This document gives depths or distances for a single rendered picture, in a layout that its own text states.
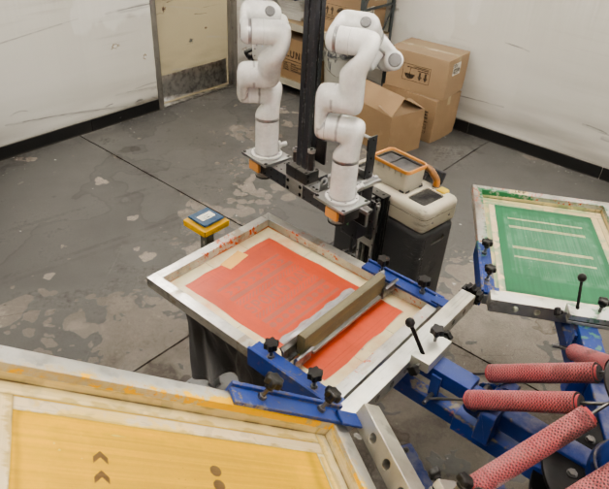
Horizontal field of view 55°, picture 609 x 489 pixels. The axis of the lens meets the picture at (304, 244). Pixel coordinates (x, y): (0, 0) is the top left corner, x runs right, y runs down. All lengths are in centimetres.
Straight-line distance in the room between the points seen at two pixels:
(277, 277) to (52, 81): 353
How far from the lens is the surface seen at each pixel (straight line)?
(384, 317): 194
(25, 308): 361
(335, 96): 196
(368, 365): 173
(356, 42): 193
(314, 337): 172
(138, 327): 332
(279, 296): 198
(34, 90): 519
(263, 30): 210
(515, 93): 554
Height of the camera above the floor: 222
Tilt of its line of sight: 35 degrees down
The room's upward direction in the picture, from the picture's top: 4 degrees clockwise
